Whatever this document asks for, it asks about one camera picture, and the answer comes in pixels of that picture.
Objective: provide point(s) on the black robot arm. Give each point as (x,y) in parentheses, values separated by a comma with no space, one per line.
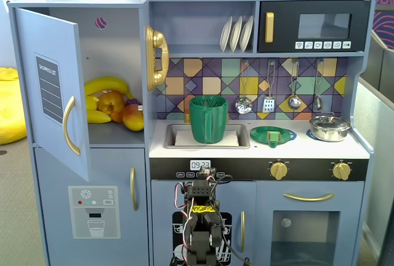
(201,238)

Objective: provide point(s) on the grey sink basin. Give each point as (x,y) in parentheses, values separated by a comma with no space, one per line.
(169,136)

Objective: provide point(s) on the green ribbed cup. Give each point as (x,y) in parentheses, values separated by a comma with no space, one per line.
(209,121)

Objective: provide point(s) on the gold faucet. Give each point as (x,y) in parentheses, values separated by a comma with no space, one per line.
(187,118)

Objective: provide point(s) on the gold stove knob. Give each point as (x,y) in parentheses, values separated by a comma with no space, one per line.
(341,170)
(279,170)

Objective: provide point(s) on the steel skimmer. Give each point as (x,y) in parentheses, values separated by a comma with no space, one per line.
(244,106)

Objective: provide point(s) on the yellow red mango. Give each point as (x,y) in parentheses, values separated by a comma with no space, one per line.
(134,119)

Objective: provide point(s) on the steel slotted spatula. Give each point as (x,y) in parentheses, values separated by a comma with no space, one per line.
(268,105)

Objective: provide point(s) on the purple grapes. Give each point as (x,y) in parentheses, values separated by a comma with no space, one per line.
(132,102)

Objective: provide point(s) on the steel ladle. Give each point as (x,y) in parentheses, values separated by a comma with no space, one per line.
(294,102)

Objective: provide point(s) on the orange red pomegranate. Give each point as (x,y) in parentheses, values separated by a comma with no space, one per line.
(111,102)

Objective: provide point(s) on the steel pot with lid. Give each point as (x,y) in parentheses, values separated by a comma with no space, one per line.
(329,129)

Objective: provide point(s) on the hanging silver spoon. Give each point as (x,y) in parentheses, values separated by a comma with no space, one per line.
(318,103)

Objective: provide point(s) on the large yellow banana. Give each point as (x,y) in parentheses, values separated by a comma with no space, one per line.
(107,82)

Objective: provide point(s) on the white toy plate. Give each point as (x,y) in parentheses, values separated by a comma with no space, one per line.
(247,32)
(225,35)
(235,33)

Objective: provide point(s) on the gold toy phone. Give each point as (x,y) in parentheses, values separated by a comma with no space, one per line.
(157,41)

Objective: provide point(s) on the grey desk partition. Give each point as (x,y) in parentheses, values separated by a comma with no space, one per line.
(369,155)

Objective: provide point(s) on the blue toy kitchen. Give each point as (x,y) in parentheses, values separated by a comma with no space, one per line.
(215,7)

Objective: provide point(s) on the black microwave door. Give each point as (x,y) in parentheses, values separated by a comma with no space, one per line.
(314,7)

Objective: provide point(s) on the blue shopping list door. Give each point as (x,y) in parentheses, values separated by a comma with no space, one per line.
(46,47)

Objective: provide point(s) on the yellow bean bag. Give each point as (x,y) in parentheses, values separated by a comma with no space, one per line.
(10,109)

